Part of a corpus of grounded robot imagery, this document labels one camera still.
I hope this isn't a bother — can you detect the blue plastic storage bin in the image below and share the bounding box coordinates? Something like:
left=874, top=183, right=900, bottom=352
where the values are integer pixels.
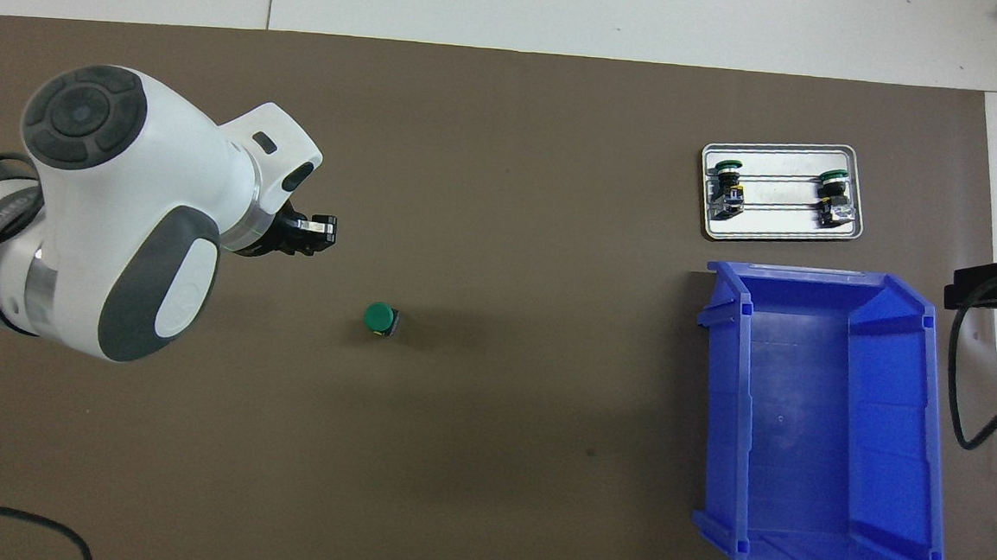
left=683, top=258, right=963, bottom=560

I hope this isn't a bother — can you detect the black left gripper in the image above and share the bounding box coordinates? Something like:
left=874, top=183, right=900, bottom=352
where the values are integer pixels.
left=232, top=197, right=340, bottom=263

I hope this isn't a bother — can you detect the green push button switch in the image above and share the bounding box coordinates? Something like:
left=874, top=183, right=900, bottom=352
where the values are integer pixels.
left=708, top=157, right=747, bottom=221
left=362, top=302, right=401, bottom=340
left=815, top=168, right=859, bottom=230

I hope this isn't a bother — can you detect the grey metal tray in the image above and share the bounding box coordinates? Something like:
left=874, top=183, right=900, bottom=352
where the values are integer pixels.
left=695, top=136, right=869, bottom=250

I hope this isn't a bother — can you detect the brown table mat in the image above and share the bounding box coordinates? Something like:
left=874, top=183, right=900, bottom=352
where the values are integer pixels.
left=0, top=14, right=997, bottom=560

